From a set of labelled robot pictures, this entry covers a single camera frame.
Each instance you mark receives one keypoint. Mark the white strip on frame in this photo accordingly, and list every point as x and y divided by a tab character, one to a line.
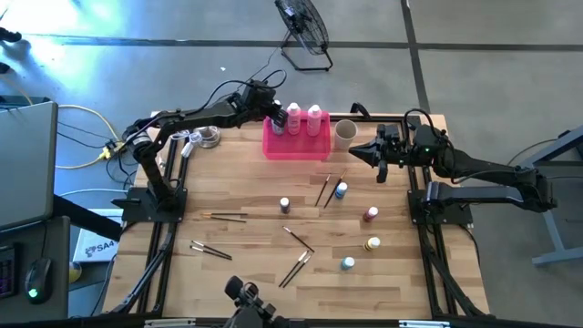
170	323
423	323

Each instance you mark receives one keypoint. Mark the brush pair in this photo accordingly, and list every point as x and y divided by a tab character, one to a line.
293	269
211	248

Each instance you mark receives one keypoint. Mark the black computer mouse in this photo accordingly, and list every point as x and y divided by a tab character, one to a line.
38	280

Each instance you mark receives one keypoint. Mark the black keyboard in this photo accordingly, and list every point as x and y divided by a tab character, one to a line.
7	273

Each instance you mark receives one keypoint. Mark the grey metal table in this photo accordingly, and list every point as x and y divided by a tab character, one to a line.
546	237

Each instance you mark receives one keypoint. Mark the black clamp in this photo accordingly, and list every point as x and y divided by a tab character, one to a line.
360	109

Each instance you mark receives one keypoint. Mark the brush pair lower left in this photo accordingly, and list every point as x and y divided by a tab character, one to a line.
211	248

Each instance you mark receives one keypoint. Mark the small magenta paint bottle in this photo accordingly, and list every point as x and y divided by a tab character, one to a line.
370	213

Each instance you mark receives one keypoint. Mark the large pink paint bottle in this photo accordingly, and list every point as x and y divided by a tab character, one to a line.
293	117
314	119

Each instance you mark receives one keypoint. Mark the black office chair base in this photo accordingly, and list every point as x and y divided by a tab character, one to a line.
9	34

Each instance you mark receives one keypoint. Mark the white printed box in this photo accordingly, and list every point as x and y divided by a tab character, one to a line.
93	248

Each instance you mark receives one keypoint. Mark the black floor fan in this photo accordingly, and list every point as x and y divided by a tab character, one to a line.
303	27

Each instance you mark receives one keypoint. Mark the dark grey desk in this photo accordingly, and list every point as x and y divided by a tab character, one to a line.
59	300

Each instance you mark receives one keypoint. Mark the beige paper cup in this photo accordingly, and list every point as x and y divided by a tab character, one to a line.
345	133

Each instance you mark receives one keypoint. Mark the small dark purple paint bottle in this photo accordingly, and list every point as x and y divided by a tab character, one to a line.
284	205

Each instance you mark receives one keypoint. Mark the brush pair bottom centre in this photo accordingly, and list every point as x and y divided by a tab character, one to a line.
293	269

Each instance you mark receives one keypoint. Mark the small yellow paint bottle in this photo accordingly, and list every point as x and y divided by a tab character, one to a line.
372	243

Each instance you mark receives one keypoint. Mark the yellow round object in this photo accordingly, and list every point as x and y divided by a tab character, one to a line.
75	273

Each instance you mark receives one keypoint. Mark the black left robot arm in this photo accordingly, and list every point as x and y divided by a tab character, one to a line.
205	117

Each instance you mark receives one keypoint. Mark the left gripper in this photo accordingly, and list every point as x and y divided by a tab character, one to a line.
257	100

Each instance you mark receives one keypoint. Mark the pink plastic tray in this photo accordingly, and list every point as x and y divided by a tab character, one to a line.
296	148

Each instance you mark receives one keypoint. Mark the yellow power strip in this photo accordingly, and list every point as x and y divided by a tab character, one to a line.
114	149

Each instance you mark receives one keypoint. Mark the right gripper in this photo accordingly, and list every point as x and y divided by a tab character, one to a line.
410	152

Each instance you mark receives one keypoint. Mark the small light blue paint bottle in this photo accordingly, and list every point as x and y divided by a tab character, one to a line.
348	263

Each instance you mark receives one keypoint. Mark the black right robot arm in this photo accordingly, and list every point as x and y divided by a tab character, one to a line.
478	193

